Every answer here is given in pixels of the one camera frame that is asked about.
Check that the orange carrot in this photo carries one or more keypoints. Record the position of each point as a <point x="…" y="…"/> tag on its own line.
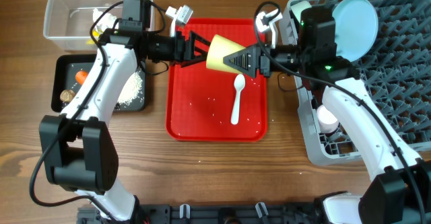
<point x="81" y="76"/>

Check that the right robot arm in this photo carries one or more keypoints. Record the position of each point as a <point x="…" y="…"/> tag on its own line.
<point x="399" y="191"/>

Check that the white tissue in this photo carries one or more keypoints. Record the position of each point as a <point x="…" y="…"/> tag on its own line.
<point x="107" y="21"/>

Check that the pink cup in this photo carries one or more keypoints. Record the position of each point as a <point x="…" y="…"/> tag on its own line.
<point x="326" y="120"/>

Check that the red serving tray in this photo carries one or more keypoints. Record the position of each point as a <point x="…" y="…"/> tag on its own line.
<point x="199" y="106"/>

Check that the brown walnut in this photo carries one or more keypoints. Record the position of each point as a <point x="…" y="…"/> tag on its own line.
<point x="67" y="95"/>

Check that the yellow snack wrapper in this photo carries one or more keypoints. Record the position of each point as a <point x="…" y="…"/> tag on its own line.
<point x="91" y="37"/>

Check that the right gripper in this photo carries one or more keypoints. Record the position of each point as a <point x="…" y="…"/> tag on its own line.
<point x="254" y="62"/>

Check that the yellow cup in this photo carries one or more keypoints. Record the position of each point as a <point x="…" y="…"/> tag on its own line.
<point x="219" y="48"/>

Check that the clear plastic waste bin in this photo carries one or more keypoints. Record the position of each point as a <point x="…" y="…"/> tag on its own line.
<point x="67" y="22"/>

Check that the black rectangular tray bin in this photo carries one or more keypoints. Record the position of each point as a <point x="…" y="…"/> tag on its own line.
<point x="66" y="68"/>

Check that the large light blue plate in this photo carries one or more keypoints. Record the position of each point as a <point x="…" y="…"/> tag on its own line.
<point x="356" y="27"/>

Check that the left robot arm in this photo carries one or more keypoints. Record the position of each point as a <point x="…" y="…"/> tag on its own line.
<point x="77" y="150"/>

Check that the grey dishwasher rack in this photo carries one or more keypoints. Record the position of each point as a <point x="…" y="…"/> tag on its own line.
<point x="396" y="70"/>

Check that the pile of white rice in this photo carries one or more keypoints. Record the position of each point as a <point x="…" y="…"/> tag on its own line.
<point x="132" y="90"/>

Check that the white plastic spoon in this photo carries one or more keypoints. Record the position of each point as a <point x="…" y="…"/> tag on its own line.
<point x="239" y="85"/>

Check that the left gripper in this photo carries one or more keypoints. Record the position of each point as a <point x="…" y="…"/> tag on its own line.
<point x="183" y="48"/>

